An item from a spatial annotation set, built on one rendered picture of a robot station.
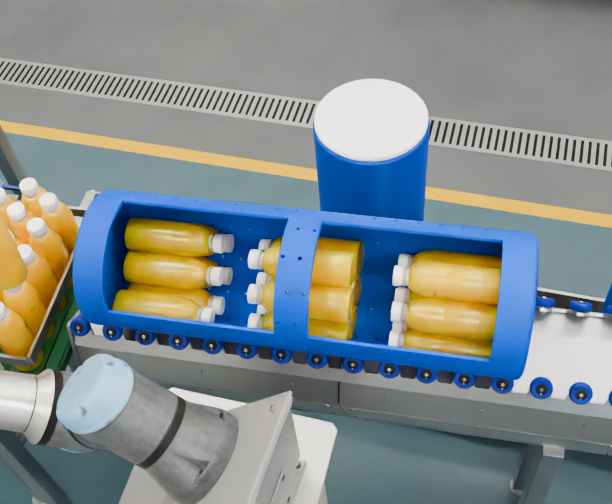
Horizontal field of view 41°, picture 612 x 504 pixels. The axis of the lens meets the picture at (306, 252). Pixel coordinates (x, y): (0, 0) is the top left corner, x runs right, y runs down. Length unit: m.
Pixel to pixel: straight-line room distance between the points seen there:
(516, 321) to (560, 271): 1.57
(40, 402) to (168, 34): 2.94
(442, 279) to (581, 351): 0.40
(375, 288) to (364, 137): 0.40
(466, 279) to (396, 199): 0.56
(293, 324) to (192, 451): 0.43
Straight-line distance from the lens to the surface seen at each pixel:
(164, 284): 1.74
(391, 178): 2.00
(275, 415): 1.18
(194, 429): 1.22
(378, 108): 2.05
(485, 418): 1.78
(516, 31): 3.95
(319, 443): 1.43
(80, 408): 1.19
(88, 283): 1.66
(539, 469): 2.10
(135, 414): 1.19
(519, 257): 1.54
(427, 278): 1.55
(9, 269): 1.68
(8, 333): 1.80
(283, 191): 3.26
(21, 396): 1.31
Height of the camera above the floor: 2.46
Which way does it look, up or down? 53 degrees down
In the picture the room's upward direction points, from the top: 7 degrees counter-clockwise
